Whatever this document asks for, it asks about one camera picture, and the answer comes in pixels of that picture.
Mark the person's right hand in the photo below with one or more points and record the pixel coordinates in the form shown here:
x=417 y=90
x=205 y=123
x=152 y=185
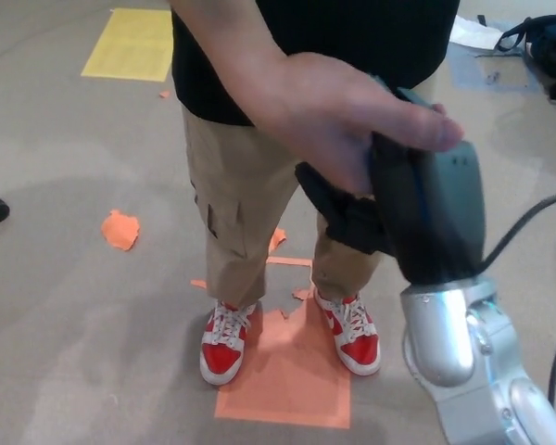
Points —
x=333 y=106

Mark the person's right forearm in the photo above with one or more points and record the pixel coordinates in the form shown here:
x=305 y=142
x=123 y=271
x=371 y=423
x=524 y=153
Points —
x=227 y=51

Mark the robot right silver arm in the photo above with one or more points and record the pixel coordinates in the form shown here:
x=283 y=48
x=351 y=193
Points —
x=440 y=334

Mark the black t-shirt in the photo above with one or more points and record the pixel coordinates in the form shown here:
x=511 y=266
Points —
x=352 y=32

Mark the khaki cargo pants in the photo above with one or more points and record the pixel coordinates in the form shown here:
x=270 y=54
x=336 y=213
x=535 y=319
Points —
x=241 y=185

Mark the blue tape floor square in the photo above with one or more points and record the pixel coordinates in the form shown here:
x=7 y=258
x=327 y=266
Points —
x=468 y=69

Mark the curled orange paper scrap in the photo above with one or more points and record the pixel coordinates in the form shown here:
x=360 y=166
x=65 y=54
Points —
x=278 y=238

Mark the white paper sheet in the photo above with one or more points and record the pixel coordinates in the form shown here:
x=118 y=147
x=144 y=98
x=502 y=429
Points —
x=472 y=32

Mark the tiny orange paper scrap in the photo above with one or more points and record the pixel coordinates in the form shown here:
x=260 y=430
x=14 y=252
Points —
x=165 y=94

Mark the torn orange tape shred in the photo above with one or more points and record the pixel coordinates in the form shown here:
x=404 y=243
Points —
x=301 y=294

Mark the yellow rectangular floor marker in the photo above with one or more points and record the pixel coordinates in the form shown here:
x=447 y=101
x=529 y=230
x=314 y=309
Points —
x=127 y=46

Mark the thin orange tape sliver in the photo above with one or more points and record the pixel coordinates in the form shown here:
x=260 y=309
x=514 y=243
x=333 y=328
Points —
x=198 y=283

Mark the dark blue backpack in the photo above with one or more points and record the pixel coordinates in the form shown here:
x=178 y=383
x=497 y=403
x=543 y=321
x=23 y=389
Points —
x=553 y=41

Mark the red white left sneaker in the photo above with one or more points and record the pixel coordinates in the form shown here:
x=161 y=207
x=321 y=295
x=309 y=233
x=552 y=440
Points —
x=357 y=345

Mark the red white sneaker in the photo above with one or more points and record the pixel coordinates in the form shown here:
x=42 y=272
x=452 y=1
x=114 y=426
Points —
x=357 y=345
x=220 y=354

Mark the large crumpled orange paper scrap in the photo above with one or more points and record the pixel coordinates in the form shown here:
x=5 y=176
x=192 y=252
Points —
x=119 y=229

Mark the red white right sneaker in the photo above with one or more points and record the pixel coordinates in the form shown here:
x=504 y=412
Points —
x=220 y=354

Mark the orange square floor marker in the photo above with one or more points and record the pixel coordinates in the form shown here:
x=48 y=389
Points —
x=287 y=385

